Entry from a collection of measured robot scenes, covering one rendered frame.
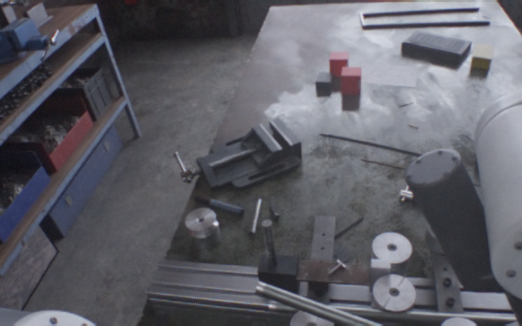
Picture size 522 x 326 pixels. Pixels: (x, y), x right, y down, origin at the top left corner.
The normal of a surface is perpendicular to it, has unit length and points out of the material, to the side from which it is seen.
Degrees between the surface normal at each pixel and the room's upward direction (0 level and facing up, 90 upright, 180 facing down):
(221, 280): 0
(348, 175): 0
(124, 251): 0
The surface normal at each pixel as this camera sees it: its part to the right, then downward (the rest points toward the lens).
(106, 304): -0.12, -0.76
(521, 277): -0.32, 0.57
